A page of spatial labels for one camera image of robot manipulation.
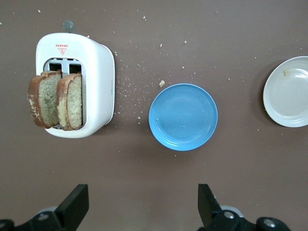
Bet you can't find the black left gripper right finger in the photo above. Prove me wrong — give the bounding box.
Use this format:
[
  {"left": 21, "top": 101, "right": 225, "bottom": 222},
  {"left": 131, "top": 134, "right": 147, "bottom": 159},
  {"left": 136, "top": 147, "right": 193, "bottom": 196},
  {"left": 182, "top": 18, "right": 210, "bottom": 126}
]
[{"left": 197, "top": 184, "right": 256, "bottom": 231}]

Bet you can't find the brown bread slice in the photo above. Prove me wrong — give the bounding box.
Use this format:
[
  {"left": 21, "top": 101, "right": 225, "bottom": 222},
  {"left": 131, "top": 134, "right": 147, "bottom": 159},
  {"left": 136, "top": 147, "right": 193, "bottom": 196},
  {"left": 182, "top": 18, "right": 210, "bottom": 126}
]
[
  {"left": 27, "top": 69, "right": 63, "bottom": 129},
  {"left": 56, "top": 71, "right": 84, "bottom": 131}
]

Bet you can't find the white toaster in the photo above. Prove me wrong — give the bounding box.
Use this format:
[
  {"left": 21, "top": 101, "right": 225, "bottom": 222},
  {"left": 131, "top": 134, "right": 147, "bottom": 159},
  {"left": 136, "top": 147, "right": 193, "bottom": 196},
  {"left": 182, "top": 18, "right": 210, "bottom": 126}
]
[{"left": 35, "top": 19, "right": 116, "bottom": 139}]

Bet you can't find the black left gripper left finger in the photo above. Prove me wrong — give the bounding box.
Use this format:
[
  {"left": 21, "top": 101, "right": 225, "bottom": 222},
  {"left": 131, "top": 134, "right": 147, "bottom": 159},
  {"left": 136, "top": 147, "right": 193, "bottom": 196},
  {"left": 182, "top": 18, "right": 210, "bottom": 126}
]
[{"left": 14, "top": 184, "right": 89, "bottom": 231}]

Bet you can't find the beige plate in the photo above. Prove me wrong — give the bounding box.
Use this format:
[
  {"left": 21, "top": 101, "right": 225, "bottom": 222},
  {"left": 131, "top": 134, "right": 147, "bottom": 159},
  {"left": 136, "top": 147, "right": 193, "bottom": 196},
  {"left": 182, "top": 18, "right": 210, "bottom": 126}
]
[{"left": 262, "top": 56, "right": 308, "bottom": 128}]

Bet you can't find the blue plate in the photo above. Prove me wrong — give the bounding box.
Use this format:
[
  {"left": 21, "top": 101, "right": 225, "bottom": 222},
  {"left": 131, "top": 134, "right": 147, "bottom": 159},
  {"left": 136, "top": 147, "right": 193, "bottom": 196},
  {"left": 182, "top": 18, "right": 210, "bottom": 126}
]
[{"left": 148, "top": 83, "right": 218, "bottom": 152}]

